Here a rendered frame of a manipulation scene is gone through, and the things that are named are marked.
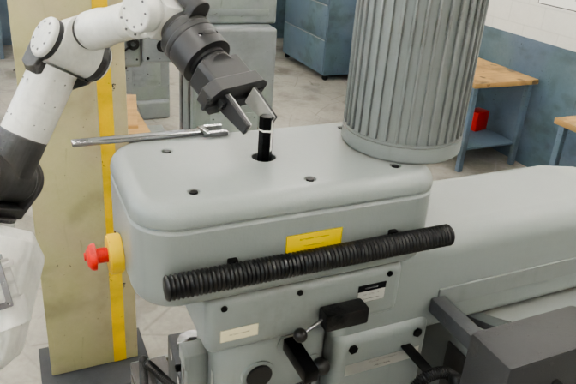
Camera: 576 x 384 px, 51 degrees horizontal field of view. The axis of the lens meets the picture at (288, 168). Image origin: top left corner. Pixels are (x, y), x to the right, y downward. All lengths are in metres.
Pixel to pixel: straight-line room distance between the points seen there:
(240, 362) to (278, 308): 0.13
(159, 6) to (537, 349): 0.74
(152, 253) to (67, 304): 2.30
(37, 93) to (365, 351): 0.75
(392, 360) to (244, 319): 0.33
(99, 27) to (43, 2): 1.43
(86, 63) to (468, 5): 0.69
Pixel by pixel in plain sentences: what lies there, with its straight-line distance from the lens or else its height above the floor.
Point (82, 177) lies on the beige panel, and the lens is 2.77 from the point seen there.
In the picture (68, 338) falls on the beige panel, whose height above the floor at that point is 0.24.
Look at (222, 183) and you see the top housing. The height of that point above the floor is 1.89.
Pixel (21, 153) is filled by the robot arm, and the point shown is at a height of 1.79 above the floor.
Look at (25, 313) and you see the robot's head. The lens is 1.11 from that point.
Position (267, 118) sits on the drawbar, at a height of 1.96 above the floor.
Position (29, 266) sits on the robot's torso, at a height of 1.60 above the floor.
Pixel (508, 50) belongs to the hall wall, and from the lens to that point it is 6.50.
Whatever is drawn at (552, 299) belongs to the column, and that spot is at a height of 1.56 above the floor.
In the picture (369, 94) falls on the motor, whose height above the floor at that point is 1.99.
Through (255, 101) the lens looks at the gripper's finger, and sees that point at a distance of 0.95.
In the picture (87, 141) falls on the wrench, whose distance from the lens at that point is 0.96.
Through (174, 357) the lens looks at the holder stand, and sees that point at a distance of 1.68.
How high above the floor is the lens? 2.25
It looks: 24 degrees down
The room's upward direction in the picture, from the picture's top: 4 degrees clockwise
